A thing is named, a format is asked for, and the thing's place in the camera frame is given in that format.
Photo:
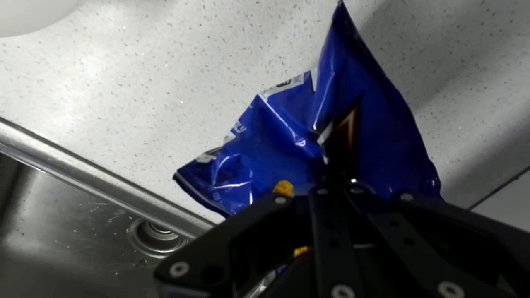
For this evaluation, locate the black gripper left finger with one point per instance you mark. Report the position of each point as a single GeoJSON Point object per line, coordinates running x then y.
{"type": "Point", "coordinates": [266, 249]}

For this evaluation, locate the stainless steel sink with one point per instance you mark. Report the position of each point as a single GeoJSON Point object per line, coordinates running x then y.
{"type": "Point", "coordinates": [67, 233]}

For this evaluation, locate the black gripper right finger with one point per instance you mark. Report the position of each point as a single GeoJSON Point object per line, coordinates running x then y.
{"type": "Point", "coordinates": [431, 249]}

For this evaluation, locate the blue doritos packet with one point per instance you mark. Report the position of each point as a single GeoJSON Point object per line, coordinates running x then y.
{"type": "Point", "coordinates": [287, 143]}

